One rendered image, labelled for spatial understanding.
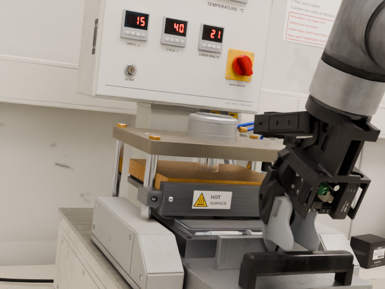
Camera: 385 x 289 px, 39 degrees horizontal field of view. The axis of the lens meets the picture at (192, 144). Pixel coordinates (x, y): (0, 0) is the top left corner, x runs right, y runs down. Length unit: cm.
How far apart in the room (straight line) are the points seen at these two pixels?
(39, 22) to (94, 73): 36
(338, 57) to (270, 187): 17
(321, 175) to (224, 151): 23
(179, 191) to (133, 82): 27
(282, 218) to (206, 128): 23
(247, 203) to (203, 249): 12
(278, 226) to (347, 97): 18
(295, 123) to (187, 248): 21
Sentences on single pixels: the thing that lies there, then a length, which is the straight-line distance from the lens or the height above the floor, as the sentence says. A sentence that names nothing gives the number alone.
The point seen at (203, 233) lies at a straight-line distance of 71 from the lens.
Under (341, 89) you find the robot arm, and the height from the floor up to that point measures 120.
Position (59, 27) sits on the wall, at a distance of 126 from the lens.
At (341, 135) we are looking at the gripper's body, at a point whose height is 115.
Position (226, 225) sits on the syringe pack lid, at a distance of 75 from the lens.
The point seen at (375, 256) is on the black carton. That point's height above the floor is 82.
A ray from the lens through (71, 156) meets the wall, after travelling 128.
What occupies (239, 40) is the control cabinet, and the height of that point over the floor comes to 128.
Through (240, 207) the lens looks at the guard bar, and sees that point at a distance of 78.
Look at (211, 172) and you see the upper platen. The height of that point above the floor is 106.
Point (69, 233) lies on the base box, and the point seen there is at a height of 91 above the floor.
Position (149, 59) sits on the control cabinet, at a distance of 94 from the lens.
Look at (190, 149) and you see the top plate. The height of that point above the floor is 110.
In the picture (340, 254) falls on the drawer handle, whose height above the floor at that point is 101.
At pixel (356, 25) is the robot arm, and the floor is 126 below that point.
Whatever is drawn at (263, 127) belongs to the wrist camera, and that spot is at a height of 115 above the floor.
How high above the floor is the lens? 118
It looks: 6 degrees down
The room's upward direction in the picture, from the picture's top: 7 degrees clockwise
